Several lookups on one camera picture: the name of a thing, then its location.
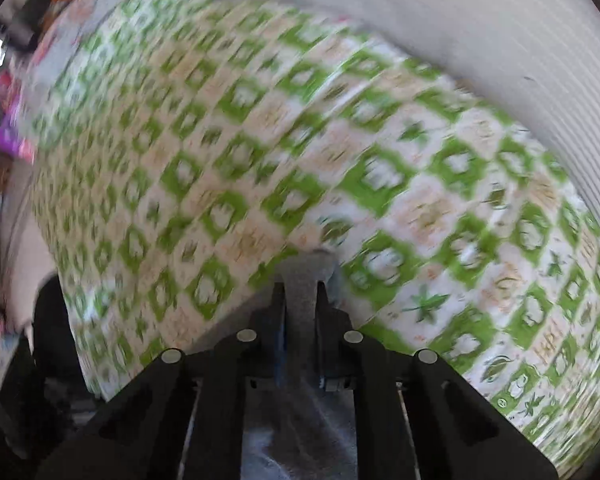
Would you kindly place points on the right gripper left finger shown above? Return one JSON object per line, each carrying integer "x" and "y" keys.
{"x": 183, "y": 415}

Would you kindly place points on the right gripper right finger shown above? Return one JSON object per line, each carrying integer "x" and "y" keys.
{"x": 415, "y": 416}

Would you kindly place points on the grey fleece pants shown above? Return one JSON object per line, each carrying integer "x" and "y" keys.
{"x": 296, "y": 431}

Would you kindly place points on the green checkered bed quilt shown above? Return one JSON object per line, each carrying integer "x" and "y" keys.
{"x": 190, "y": 146}

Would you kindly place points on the white striped large pillow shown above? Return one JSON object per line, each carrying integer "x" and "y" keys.
{"x": 538, "y": 59}

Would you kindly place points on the cluttered side shelf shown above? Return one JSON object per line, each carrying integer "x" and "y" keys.
{"x": 5, "y": 110}

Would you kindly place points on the floral pink pillow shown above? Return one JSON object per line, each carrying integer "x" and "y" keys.
{"x": 73, "y": 25}

